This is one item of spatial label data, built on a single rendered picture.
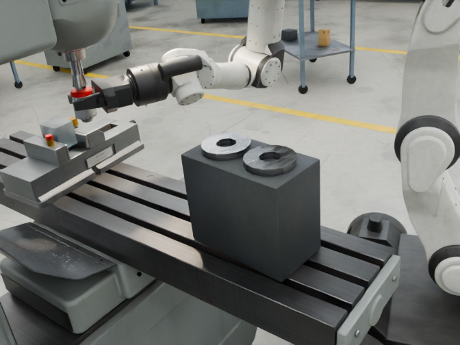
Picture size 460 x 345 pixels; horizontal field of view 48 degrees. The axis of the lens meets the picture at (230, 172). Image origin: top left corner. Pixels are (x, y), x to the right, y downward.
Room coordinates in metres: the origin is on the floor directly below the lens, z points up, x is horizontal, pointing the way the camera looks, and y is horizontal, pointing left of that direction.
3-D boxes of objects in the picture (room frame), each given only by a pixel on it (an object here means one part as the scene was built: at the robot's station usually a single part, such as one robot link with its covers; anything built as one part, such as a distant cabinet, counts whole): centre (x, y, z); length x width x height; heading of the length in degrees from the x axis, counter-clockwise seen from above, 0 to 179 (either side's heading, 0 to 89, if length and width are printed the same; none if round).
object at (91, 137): (1.21, 0.37, 1.06); 0.12 x 0.06 x 0.04; 53
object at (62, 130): (1.16, 0.40, 1.08); 0.06 x 0.05 x 0.06; 53
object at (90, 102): (1.05, 0.28, 1.19); 0.06 x 0.02 x 0.03; 115
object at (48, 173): (1.19, 0.39, 1.02); 0.35 x 0.15 x 0.11; 143
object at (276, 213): (0.79, -0.03, 1.07); 0.22 x 0.12 x 0.20; 44
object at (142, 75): (1.11, 0.21, 1.19); 0.13 x 0.12 x 0.10; 25
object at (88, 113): (1.07, 0.30, 1.18); 0.05 x 0.05 x 0.05
